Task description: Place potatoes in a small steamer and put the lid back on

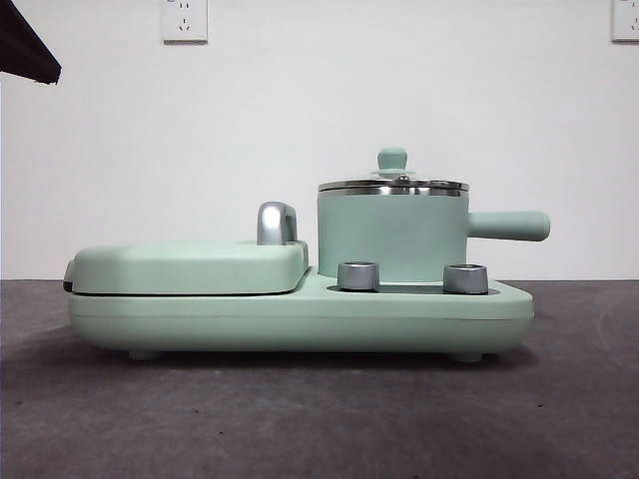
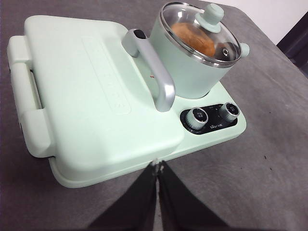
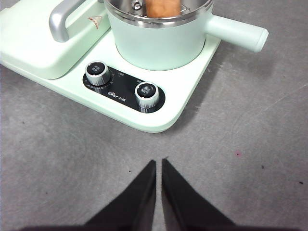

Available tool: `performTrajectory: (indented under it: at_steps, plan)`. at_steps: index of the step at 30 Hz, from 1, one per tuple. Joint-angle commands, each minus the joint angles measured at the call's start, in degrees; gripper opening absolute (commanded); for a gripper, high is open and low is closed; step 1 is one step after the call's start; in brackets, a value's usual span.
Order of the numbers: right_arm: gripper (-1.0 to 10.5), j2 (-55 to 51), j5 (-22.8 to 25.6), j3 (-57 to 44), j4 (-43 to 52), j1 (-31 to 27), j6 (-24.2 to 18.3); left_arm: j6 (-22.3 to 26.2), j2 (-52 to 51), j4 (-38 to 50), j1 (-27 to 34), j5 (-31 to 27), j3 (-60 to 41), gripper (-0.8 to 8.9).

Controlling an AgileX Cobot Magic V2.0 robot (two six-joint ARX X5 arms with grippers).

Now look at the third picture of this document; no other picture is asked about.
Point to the mint green griddle cover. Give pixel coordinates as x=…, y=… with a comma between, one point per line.
x=29, y=53

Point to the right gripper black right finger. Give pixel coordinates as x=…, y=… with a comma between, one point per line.
x=183, y=204

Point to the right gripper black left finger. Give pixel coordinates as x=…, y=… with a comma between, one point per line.
x=134, y=204

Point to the brown potato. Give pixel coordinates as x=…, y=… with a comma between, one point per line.
x=161, y=8

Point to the mint green steamer pot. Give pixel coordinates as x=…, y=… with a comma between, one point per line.
x=156, y=48

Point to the glass lid with green knob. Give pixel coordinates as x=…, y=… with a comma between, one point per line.
x=136, y=4

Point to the mint green cooker base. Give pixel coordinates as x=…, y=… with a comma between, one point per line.
x=187, y=84

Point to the silver control dial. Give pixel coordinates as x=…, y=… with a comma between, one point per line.
x=145, y=92
x=96, y=69

